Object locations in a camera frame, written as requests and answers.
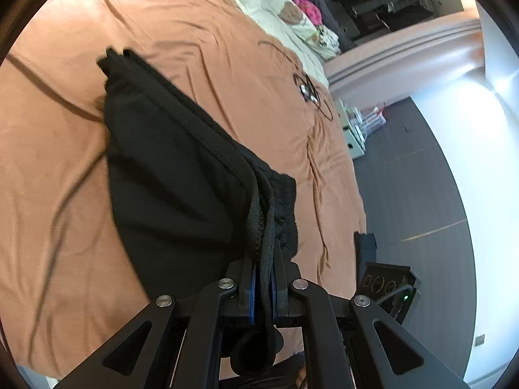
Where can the white patterned pillows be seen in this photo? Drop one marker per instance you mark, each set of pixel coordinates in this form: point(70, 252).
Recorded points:
point(259, 4)

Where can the striped gift bag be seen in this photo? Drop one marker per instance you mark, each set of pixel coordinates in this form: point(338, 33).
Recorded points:
point(373, 119)

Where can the white nightstand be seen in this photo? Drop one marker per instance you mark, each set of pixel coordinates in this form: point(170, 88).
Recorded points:
point(357, 146)

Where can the orange blanket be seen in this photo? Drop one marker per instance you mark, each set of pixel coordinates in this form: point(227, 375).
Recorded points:
point(61, 170)

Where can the white printed cloth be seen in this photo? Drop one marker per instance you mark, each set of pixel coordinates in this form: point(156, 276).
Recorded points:
point(326, 40)

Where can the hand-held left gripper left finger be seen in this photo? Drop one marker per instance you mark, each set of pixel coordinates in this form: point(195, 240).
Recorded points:
point(245, 291)

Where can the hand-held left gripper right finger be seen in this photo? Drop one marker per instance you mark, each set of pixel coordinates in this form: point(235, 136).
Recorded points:
point(279, 291)

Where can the pink cloth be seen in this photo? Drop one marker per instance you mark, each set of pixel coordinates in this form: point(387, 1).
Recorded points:
point(308, 8)

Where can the black pants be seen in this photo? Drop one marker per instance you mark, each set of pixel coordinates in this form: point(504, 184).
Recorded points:
point(170, 194)

